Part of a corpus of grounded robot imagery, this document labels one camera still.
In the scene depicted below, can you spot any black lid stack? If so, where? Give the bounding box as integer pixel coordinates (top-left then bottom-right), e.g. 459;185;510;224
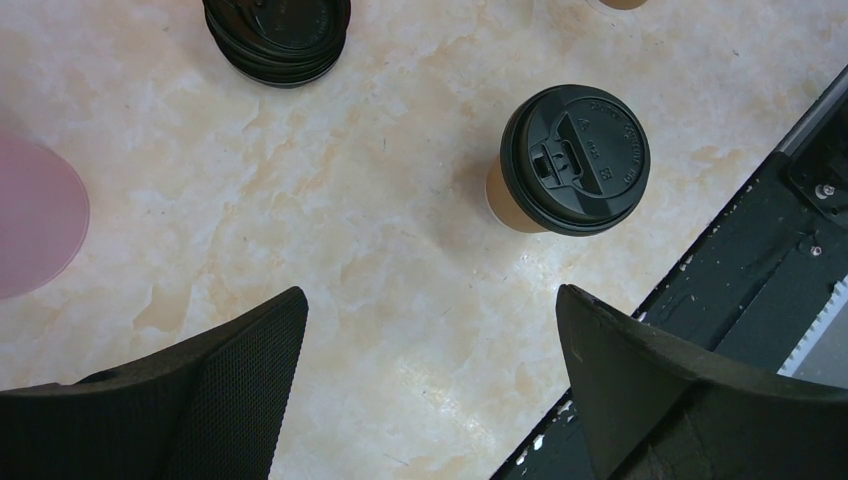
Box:
203;0;351;89

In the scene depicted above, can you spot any black coffee cup lid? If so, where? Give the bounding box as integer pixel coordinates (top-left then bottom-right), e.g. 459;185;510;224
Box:
497;84;651;237

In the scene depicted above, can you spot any brown paper cup stack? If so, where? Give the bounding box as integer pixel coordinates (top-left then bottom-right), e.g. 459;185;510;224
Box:
589;0;647;11

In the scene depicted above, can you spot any pink straw holder cup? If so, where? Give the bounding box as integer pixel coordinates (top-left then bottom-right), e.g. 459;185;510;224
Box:
1;131;90;299

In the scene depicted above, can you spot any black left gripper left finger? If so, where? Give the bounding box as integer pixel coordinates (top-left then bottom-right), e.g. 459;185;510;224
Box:
1;287;309;479

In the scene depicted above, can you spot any brown paper coffee cup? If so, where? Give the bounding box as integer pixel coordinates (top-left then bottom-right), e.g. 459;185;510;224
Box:
485;157;547;234

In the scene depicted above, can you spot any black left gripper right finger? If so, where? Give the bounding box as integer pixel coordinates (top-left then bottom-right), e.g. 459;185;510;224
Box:
555;285;847;479

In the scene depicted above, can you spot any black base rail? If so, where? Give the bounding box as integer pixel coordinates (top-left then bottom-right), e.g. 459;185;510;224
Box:
495;73;847;479

